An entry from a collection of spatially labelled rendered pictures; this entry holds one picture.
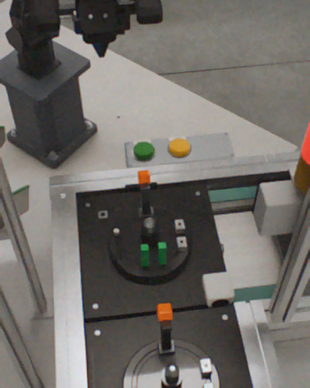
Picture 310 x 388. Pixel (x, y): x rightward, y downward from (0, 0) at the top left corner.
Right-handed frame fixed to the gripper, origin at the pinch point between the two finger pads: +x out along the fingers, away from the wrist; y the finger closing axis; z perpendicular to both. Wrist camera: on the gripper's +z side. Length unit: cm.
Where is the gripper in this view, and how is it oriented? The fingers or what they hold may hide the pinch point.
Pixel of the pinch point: (99, 38)
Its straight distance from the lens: 93.4
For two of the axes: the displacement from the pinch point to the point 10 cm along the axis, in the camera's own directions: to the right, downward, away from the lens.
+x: 0.0, 6.1, 7.9
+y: 9.9, -1.0, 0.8
